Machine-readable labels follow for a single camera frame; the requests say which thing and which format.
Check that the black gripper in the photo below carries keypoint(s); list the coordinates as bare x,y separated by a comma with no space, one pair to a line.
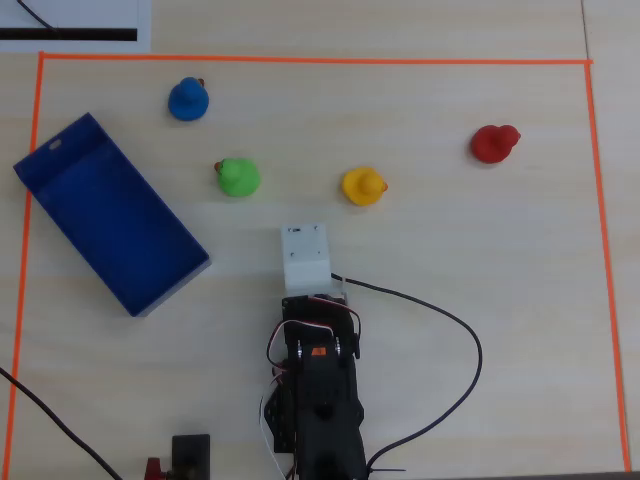
316,306

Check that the red rubber duck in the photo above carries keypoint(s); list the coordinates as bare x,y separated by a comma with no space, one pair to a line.
492,145

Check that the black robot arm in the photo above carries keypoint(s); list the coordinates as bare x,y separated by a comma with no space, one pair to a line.
325,400

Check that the yellow rubber duck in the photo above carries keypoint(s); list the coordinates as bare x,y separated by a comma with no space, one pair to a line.
362,186

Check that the green rubber duck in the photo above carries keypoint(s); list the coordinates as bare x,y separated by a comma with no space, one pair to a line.
239,177

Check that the blue plastic box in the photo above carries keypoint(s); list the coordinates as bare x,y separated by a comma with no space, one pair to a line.
115,225

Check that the blue rubber duck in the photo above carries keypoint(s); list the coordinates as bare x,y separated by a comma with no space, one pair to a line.
187,100

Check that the orange tape strip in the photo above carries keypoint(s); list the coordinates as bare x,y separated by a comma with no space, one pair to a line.
606,250
20,300
300,60

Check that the white paper with black bar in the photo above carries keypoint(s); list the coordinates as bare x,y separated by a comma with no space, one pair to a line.
75,15

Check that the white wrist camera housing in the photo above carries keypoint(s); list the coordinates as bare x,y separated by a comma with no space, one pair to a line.
305,255

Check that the black camera stand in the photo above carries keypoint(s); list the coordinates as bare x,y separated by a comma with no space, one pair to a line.
190,455

